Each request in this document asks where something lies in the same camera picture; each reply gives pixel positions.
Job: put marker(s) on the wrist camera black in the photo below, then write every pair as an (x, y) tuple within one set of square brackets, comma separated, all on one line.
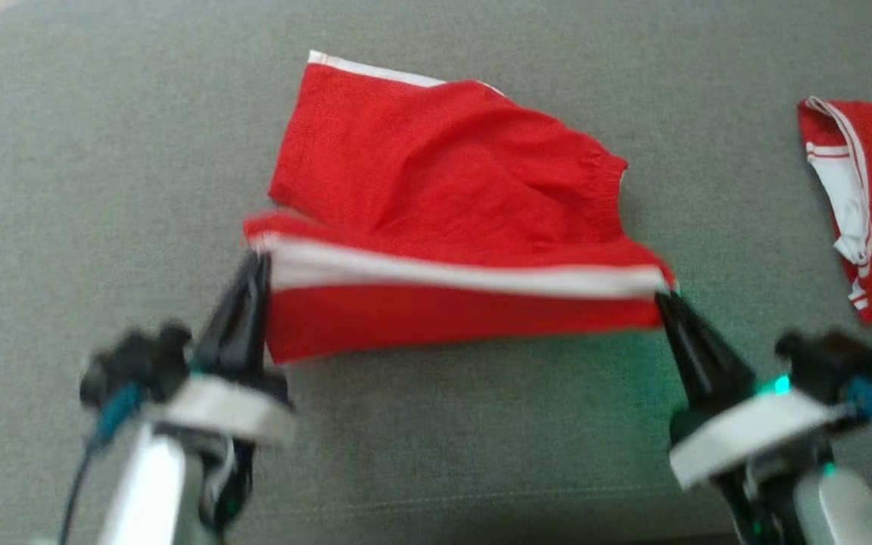
[(829, 363), (141, 363)]

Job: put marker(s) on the red and white shirt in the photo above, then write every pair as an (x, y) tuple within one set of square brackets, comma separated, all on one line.
[(443, 189)]

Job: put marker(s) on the large grey sofa ottoman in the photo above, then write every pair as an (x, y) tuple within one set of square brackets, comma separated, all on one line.
[(103, 189)]

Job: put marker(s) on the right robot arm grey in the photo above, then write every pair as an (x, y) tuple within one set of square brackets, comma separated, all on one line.
[(845, 507)]

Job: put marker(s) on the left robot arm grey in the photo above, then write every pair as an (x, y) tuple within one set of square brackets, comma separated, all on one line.
[(148, 492)]

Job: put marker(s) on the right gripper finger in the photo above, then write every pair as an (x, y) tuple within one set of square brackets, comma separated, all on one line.
[(693, 371), (724, 363)]

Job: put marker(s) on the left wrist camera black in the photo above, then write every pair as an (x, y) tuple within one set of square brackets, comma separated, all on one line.
[(141, 363)]

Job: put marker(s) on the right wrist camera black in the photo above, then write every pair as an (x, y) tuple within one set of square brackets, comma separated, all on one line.
[(829, 363)]

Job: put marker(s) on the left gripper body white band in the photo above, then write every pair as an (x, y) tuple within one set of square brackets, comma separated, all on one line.
[(232, 409)]

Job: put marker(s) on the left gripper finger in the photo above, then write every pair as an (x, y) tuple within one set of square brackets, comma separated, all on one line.
[(228, 333), (260, 333)]

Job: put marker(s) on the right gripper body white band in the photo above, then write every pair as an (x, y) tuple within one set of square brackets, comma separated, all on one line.
[(746, 439)]

